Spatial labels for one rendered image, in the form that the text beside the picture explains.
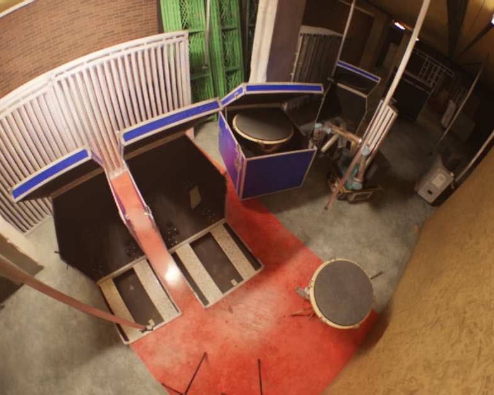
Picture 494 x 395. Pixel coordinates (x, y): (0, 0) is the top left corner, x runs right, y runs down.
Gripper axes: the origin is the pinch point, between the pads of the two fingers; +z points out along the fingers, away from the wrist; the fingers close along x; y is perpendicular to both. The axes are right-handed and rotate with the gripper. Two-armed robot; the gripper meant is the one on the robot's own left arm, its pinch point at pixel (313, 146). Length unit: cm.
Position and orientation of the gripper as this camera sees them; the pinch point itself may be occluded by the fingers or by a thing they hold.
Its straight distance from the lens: 310.1
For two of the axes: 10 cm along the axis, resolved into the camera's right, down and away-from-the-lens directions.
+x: -9.3, 2.1, -2.9
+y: -3.6, -6.5, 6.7
